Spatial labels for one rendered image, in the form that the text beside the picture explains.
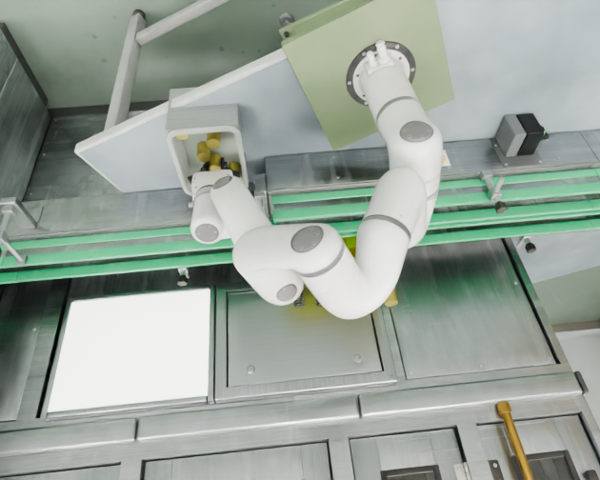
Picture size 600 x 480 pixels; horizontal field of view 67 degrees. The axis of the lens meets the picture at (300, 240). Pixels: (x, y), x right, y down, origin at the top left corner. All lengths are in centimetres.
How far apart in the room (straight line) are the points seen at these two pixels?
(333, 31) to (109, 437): 106
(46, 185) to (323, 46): 120
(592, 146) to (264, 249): 107
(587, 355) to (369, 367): 406
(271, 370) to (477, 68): 91
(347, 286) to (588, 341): 465
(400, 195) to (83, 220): 92
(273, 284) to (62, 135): 146
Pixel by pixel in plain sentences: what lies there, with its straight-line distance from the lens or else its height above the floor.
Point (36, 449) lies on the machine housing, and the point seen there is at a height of 139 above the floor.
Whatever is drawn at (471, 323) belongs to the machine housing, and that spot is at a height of 117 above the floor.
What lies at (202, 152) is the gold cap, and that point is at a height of 81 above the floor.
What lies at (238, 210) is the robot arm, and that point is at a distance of 87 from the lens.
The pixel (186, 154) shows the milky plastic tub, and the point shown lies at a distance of 125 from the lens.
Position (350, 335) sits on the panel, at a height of 118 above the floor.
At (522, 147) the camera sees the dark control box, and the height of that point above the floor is 83.
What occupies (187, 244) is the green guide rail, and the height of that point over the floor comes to 95.
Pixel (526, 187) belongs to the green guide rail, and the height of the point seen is 93.
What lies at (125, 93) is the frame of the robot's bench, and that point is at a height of 49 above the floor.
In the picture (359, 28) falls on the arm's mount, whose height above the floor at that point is 81.
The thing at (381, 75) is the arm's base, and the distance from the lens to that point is 100.
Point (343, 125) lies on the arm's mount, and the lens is 113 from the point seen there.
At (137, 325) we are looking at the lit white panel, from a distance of 136.
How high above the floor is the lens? 168
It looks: 36 degrees down
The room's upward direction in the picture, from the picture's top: 173 degrees clockwise
